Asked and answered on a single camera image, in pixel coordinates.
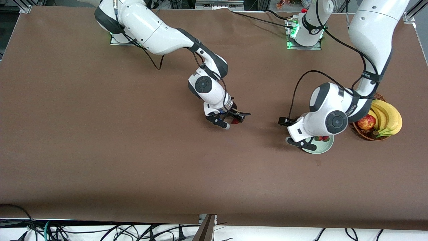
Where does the brown table cover sheet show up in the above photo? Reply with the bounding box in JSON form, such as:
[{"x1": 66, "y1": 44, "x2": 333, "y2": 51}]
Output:
[{"x1": 0, "y1": 6, "x2": 428, "y2": 231}]

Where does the light green round plate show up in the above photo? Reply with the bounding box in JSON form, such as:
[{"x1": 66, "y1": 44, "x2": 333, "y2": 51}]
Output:
[{"x1": 301, "y1": 136, "x2": 335, "y2": 155}]

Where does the aluminium frame profile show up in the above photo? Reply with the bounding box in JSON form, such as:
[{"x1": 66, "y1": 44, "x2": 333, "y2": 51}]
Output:
[
  {"x1": 403, "y1": 0, "x2": 428, "y2": 24},
  {"x1": 9, "y1": 0, "x2": 33, "y2": 14}
]

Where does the thick black cable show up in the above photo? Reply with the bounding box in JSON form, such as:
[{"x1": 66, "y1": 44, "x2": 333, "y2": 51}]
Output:
[{"x1": 0, "y1": 204, "x2": 35, "y2": 241}]

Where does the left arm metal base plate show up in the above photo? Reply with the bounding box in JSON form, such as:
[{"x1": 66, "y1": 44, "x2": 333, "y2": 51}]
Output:
[{"x1": 286, "y1": 18, "x2": 322, "y2": 51}]

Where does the brown wicker basket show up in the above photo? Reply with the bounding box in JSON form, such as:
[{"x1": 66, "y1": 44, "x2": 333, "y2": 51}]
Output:
[{"x1": 349, "y1": 93, "x2": 390, "y2": 141}]

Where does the long black cable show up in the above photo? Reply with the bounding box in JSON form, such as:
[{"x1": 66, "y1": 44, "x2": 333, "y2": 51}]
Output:
[{"x1": 230, "y1": 10, "x2": 295, "y2": 30}]

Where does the red apple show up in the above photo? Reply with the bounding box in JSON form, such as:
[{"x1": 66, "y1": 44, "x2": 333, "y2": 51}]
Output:
[{"x1": 357, "y1": 114, "x2": 376, "y2": 130}]

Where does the short black cable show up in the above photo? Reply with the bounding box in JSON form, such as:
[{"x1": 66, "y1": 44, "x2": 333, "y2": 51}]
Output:
[{"x1": 263, "y1": 9, "x2": 290, "y2": 20}]

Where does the orange red object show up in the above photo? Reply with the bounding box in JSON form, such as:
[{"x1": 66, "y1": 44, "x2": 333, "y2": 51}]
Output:
[{"x1": 276, "y1": 0, "x2": 303, "y2": 9}]

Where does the grey metal device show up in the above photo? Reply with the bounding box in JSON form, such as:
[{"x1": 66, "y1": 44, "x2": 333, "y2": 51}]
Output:
[{"x1": 195, "y1": 0, "x2": 245, "y2": 10}]

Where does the aluminium frame post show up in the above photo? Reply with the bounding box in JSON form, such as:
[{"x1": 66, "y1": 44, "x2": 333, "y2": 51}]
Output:
[{"x1": 192, "y1": 214, "x2": 217, "y2": 241}]

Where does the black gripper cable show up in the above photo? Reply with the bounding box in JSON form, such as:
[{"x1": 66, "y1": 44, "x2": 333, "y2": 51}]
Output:
[
  {"x1": 114, "y1": 0, "x2": 252, "y2": 117},
  {"x1": 288, "y1": 0, "x2": 380, "y2": 118}
]

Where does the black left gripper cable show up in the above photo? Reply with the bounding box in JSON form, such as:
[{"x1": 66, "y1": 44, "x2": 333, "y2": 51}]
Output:
[{"x1": 288, "y1": 0, "x2": 380, "y2": 118}]

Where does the short yellow banana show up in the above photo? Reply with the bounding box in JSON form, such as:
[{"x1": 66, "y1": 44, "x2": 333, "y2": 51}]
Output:
[{"x1": 368, "y1": 109, "x2": 380, "y2": 131}]

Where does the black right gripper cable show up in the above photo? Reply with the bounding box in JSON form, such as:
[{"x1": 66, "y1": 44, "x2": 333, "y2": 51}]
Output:
[{"x1": 114, "y1": 0, "x2": 252, "y2": 117}]

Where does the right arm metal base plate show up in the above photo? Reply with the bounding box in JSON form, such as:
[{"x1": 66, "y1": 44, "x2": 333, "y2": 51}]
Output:
[{"x1": 110, "y1": 34, "x2": 135, "y2": 46}]

